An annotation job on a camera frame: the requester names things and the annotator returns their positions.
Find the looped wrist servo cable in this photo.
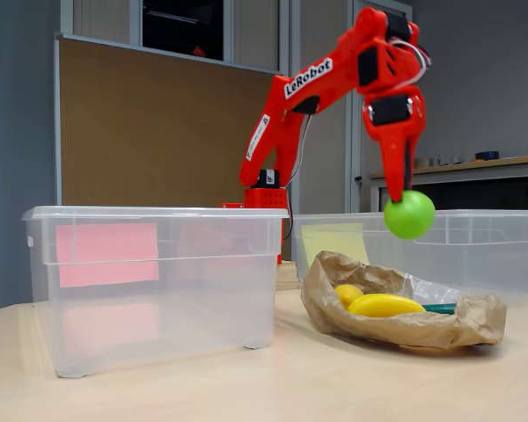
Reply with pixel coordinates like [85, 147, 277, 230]
[391, 38, 433, 84]

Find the wooden top sideboard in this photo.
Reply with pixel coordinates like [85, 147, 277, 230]
[368, 153, 528, 213]

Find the yellow paper note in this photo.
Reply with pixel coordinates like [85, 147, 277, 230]
[301, 222, 370, 267]

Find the pink paper note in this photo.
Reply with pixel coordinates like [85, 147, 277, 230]
[55, 222, 160, 289]

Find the tall grey cabinet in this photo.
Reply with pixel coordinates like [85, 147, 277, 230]
[290, 0, 414, 215]

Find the brown cork pin board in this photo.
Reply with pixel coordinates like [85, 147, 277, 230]
[54, 33, 287, 207]

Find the yellow toy lemon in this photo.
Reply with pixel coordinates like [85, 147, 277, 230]
[334, 284, 365, 309]

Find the clear plastic bin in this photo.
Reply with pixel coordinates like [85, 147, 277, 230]
[20, 205, 290, 379]
[290, 209, 528, 304]

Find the yellow toy banana bunch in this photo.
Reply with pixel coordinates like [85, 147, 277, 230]
[347, 293, 427, 317]

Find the dark window pane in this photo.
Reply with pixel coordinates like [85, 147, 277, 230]
[142, 0, 225, 62]

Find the green toy apple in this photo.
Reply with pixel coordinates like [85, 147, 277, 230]
[382, 189, 436, 241]

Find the crumpled brown paper bag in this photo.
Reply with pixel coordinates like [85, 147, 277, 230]
[299, 250, 509, 351]

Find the upper arm servo cable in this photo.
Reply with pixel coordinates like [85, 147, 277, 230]
[290, 113, 312, 186]

